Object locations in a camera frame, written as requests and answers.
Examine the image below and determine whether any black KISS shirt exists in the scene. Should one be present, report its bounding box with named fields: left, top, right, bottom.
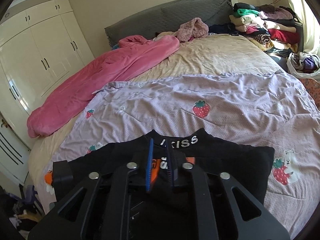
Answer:
left=44, top=128, right=274, bottom=203

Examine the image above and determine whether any pile of folded clothes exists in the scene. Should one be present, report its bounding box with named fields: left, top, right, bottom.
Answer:
left=209, top=2, right=304, bottom=57

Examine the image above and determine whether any pink fleece blanket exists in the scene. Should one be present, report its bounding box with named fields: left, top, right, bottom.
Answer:
left=27, top=35, right=180, bottom=138

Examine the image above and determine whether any lilac strawberry quilt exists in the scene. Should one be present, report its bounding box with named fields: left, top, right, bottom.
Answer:
left=51, top=72, right=319, bottom=237

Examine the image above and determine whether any beige bed sheet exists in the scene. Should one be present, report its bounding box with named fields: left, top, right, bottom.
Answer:
left=28, top=34, right=281, bottom=185

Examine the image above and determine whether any clutter on floor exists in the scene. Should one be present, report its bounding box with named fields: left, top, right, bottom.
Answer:
left=1, top=186, right=42, bottom=239

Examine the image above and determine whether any mauve fuzzy garment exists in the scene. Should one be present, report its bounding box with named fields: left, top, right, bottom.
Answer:
left=176, top=17, right=209, bottom=42

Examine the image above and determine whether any grey quilted headboard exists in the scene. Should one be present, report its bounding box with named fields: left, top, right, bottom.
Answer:
left=105, top=0, right=233, bottom=47

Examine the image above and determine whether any cream built-in wardrobe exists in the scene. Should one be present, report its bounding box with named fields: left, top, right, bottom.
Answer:
left=1, top=0, right=94, bottom=185

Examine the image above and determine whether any white window curtain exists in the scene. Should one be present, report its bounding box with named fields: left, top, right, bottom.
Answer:
left=288, top=0, right=319, bottom=56

